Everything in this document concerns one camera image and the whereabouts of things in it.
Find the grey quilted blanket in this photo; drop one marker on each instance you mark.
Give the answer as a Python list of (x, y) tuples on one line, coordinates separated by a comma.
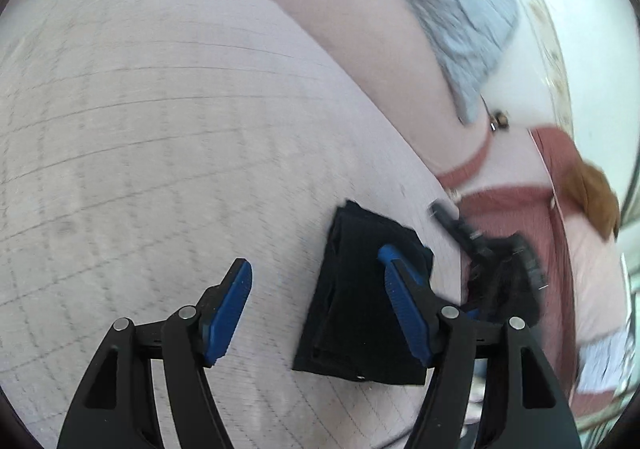
[(450, 14)]

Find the small metal clip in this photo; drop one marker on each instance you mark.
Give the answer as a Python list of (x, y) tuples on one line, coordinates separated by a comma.
[(498, 119)]

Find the pink checked bed sheet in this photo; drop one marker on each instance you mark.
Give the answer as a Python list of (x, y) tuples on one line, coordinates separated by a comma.
[(165, 129)]

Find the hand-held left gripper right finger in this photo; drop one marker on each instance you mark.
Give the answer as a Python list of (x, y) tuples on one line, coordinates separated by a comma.
[(407, 309)]

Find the black pants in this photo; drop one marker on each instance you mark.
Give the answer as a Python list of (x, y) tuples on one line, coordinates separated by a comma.
[(355, 299)]

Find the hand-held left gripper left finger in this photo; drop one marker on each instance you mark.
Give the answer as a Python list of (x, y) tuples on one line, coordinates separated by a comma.
[(225, 314)]

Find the orange-brown cloth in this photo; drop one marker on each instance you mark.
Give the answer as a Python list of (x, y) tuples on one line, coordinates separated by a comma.
[(592, 199)]

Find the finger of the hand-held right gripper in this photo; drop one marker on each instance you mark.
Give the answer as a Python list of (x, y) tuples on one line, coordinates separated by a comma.
[(457, 226)]

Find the pink quilt with brown bands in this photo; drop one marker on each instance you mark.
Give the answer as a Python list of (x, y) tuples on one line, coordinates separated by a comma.
[(400, 79)]

